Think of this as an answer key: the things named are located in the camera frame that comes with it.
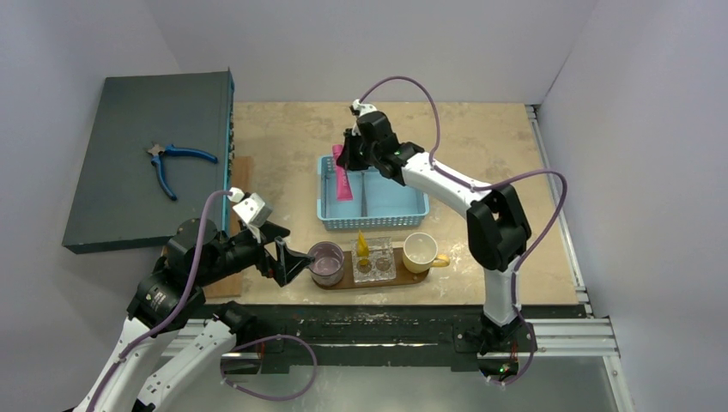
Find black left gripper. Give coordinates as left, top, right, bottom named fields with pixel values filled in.
left=197, top=219, right=314, bottom=285

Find light blue perforated plastic basket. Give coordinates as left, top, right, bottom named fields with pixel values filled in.
left=317, top=155, right=429, bottom=231

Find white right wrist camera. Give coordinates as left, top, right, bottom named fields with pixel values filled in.
left=349, top=99, right=378, bottom=136

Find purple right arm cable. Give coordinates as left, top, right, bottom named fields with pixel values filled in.
left=353, top=76, right=568, bottom=388

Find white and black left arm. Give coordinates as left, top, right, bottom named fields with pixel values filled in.
left=76, top=218, right=314, bottom=411

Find dark wooden oval tray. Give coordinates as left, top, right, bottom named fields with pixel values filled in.
left=313, top=247, right=429, bottom=290

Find yellow toothpaste tube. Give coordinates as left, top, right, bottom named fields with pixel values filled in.
left=356, top=231, right=370, bottom=258

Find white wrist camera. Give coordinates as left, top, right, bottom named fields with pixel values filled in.
left=227, top=187, right=272, bottom=244
left=349, top=99, right=378, bottom=136

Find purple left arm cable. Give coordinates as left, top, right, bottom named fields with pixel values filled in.
left=85, top=189, right=319, bottom=412

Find yellow ceramic mug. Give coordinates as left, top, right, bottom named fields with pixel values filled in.
left=403, top=233, right=451, bottom=274

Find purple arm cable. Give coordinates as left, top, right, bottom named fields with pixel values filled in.
left=85, top=189, right=319, bottom=412
left=353, top=76, right=568, bottom=388

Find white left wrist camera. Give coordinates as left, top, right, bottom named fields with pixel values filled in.
left=227, top=187, right=272, bottom=244

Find light wooden board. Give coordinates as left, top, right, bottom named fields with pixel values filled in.
left=203, top=156, right=253, bottom=301

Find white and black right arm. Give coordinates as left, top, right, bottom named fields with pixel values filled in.
left=338, top=105, right=531, bottom=354

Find purple mug with black handle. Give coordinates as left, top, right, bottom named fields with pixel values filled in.
left=304, top=241, right=345, bottom=287

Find dark grey box blue edge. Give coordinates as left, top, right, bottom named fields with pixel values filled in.
left=62, top=71, right=235, bottom=254

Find clear textured glass dish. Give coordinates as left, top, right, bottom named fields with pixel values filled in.
left=351, top=237, right=396, bottom=282

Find aluminium extrusion rail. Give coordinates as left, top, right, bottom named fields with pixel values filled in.
left=531, top=318, right=619, bottom=357

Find pink toothpaste tube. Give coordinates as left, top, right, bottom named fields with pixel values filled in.
left=332, top=144, right=354, bottom=202

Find blue handled pliers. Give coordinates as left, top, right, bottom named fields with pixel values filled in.
left=144, top=142, right=219, bottom=202

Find grey toothbrush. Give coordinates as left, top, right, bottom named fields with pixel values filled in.
left=360, top=171, right=368, bottom=217

